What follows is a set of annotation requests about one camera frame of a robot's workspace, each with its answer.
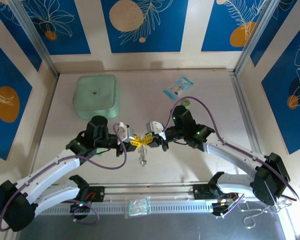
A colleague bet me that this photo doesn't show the aluminium side rail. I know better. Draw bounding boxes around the aluminium side rail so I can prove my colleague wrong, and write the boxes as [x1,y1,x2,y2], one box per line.
[231,73,268,163]

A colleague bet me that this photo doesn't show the white slotted cable duct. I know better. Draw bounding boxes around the white slotted cable duct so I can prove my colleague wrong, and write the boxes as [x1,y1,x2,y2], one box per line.
[39,201,216,216]

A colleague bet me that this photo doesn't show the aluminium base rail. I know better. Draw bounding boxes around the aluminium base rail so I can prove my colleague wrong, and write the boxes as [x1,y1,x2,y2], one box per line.
[88,183,216,201]

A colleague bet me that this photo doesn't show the clear plastic bag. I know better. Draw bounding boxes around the clear plastic bag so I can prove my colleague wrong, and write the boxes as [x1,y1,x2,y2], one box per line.
[124,196,151,220]

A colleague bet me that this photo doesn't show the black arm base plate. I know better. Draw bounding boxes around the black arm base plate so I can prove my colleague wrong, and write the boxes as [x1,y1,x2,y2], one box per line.
[192,184,211,200]
[88,186,106,202]

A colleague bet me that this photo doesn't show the black controller board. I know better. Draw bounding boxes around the black controller board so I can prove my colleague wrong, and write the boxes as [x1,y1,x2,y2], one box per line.
[211,199,238,217]
[69,201,92,216]

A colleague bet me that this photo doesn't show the blue wet wipes packet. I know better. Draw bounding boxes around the blue wet wipes packet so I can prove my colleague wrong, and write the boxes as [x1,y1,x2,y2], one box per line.
[163,75,195,101]

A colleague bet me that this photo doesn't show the mint green zip pouch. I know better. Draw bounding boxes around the mint green zip pouch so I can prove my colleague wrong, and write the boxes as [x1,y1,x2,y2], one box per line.
[72,73,121,120]

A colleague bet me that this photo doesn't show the aluminium frame post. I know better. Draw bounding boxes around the aluminium frame post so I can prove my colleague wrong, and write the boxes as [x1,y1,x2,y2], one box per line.
[233,0,285,75]
[8,0,60,77]

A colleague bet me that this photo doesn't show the bent metal wire hook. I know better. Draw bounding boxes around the bent metal wire hook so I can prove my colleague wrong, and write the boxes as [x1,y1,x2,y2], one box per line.
[241,198,295,230]

